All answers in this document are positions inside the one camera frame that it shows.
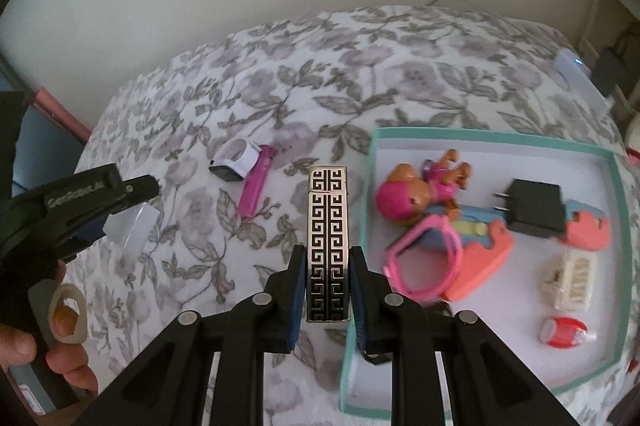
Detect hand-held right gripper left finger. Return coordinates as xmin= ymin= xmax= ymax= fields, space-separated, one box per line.
xmin=92 ymin=244 xmax=308 ymax=426

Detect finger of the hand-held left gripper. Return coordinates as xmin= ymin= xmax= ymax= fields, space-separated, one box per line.
xmin=55 ymin=206 xmax=108 ymax=264
xmin=102 ymin=174 xmax=162 ymax=218

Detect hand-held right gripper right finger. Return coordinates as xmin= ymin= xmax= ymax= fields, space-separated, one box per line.
xmin=348 ymin=246 xmax=581 ymax=426

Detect white translucent plastic cap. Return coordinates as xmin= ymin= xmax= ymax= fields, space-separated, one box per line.
xmin=102 ymin=203 xmax=161 ymax=259

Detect gold black patterned lighter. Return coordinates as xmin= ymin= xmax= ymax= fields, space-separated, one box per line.
xmin=305 ymin=165 xmax=353 ymax=324

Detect pink sunglasses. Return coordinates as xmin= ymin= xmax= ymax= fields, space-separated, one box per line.
xmin=382 ymin=213 xmax=463 ymax=304

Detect white black plastic gadget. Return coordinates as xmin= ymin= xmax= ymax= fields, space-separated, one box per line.
xmin=209 ymin=138 xmax=262 ymax=181

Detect pink lighter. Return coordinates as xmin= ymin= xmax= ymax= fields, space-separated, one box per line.
xmin=237 ymin=145 xmax=276 ymax=219

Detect pink haired doll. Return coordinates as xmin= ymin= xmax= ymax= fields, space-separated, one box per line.
xmin=376 ymin=149 xmax=473 ymax=227

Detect large coral blue toy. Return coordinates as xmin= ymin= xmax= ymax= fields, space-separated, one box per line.
xmin=420 ymin=203 xmax=516 ymax=302

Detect teal-rimmed white tray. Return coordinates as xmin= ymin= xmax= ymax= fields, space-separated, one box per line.
xmin=339 ymin=127 xmax=630 ymax=422

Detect red glue bottle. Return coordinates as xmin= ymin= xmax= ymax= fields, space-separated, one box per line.
xmin=537 ymin=316 xmax=598 ymax=349

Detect black power adapter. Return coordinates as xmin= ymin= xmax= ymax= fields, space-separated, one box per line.
xmin=494 ymin=178 xmax=566 ymax=239

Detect white hair claw clip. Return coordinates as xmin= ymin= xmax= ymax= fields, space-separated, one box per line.
xmin=540 ymin=250 xmax=598 ymax=312

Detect small coral blue toy piece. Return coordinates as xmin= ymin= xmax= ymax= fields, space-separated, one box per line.
xmin=557 ymin=200 xmax=612 ymax=249

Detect person's left hand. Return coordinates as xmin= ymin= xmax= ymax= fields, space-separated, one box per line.
xmin=0 ymin=262 xmax=101 ymax=394

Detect floral blanket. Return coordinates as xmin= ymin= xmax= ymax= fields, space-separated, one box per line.
xmin=72 ymin=6 xmax=640 ymax=426

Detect white power strip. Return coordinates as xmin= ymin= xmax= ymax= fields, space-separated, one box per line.
xmin=555 ymin=48 xmax=613 ymax=107

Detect black charger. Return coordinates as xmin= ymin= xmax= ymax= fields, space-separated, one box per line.
xmin=590 ymin=46 xmax=640 ymax=99

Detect pink bed rail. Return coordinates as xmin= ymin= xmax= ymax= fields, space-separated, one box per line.
xmin=35 ymin=88 xmax=93 ymax=142

